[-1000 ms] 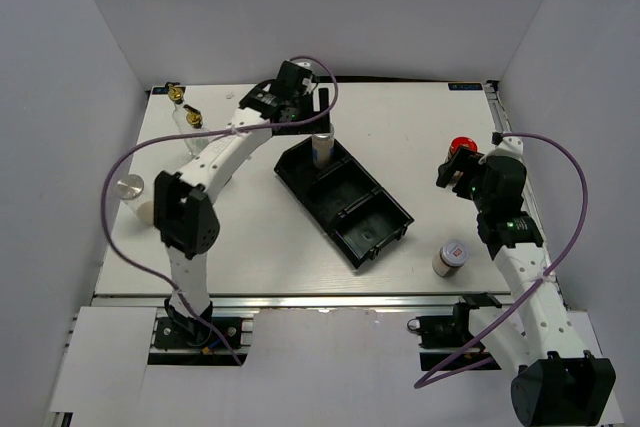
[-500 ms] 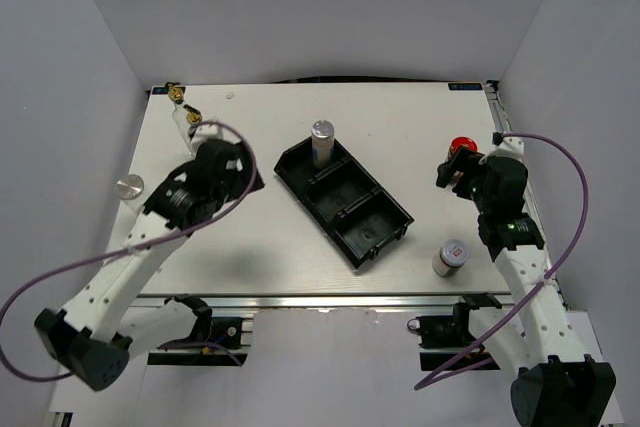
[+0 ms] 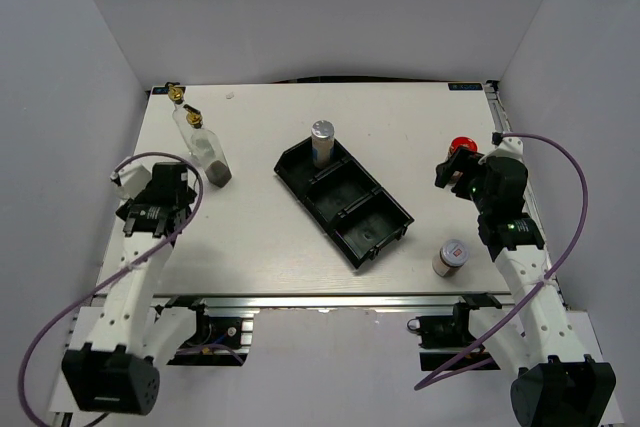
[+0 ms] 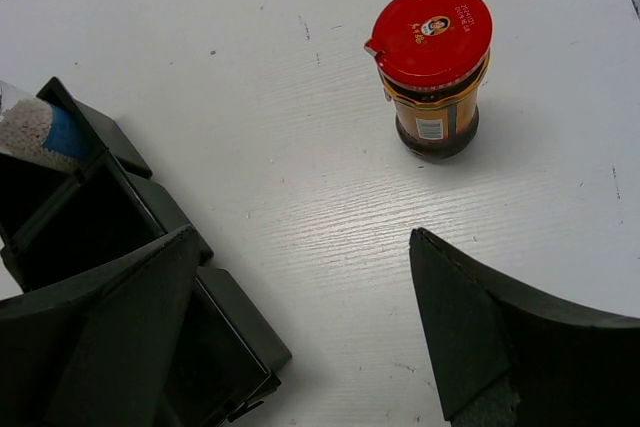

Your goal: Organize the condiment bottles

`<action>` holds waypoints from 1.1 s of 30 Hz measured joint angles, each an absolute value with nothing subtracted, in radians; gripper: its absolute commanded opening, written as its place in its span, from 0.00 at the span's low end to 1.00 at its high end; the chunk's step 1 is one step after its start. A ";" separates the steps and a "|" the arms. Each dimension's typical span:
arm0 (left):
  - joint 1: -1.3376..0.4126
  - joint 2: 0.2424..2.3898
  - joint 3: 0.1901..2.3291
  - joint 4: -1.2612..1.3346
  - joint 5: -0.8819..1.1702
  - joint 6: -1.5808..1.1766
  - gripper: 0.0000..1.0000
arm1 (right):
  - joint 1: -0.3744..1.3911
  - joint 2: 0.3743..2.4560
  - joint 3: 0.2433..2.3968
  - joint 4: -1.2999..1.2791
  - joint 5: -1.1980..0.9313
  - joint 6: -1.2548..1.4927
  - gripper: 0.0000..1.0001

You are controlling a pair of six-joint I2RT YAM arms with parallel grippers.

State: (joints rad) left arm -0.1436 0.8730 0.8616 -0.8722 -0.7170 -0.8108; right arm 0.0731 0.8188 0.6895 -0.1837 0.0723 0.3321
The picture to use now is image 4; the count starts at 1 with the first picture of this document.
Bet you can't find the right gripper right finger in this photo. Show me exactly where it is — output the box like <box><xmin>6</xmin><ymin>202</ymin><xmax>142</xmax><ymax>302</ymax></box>
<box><xmin>409</xmin><ymin>228</ymin><xmax>639</xmax><ymax>426</ymax></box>

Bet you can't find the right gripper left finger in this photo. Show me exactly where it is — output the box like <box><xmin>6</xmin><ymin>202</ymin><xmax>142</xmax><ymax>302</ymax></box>
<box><xmin>1</xmin><ymin>226</ymin><xmax>199</xmax><ymax>426</ymax></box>

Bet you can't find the silver-lid white seasoning bottle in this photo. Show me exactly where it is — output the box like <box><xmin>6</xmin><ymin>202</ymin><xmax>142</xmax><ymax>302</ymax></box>
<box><xmin>1</xmin><ymin>81</ymin><xmax>92</xmax><ymax>173</ymax></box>

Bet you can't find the red-lid sauce jar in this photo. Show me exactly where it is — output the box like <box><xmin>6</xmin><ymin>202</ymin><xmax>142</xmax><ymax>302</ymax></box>
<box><xmin>364</xmin><ymin>0</ymin><xmax>493</xmax><ymax>160</ymax></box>

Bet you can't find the black three-compartment tray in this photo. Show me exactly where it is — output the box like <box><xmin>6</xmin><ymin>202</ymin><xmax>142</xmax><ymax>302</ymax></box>
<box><xmin>1</xmin><ymin>78</ymin><xmax>291</xmax><ymax>426</ymax></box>

